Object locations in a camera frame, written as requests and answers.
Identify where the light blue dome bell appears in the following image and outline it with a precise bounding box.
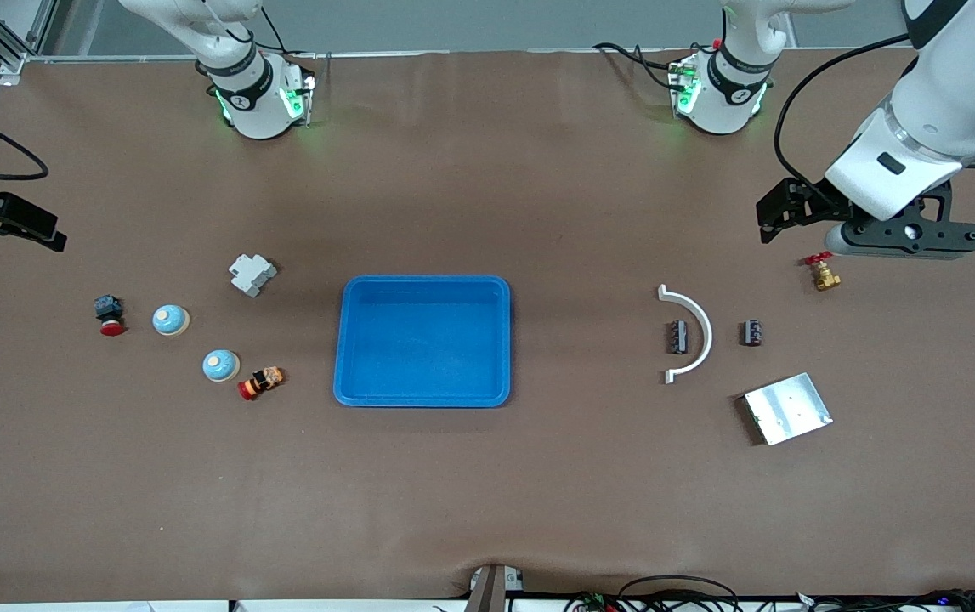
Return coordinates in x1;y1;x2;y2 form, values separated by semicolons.
152;303;191;337
201;348;241;383

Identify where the red black push button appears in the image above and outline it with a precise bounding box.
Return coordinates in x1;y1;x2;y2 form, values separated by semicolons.
94;294;127;337

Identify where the square silver metal plate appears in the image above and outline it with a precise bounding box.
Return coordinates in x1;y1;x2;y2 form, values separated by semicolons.
742;372;834;446

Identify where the white grey plastic clip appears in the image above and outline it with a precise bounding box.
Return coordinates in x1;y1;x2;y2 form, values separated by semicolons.
228;253;278;298

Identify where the blue plastic tray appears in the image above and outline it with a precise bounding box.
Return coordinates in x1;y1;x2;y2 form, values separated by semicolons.
332;274;512;409

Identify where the brown table cover mat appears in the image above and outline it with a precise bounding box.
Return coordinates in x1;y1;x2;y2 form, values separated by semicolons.
0;47;975;606

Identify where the brass valve red handle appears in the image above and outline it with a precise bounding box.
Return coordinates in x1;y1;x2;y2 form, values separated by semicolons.
802;252;842;292

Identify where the white curved plastic bracket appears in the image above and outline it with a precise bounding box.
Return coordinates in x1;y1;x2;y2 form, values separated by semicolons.
657;285;714;385

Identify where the aluminium frame corner profile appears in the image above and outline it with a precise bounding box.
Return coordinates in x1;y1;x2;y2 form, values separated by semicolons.
0;0;59;79

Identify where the black left arm base cable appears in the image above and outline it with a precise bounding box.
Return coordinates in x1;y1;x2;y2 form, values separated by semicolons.
593;41;685;90

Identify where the black arm base cable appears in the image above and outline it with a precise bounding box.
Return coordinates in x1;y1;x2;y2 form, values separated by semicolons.
259;7;318;62
593;41;685;90

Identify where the red orange black switch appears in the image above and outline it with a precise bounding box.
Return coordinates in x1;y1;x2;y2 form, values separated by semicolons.
237;366;286;401

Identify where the black right arm base cable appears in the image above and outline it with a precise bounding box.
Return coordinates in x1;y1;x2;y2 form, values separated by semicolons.
259;7;318;62

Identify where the black looped cable bundle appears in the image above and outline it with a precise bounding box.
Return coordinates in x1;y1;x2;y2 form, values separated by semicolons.
564;575;743;612

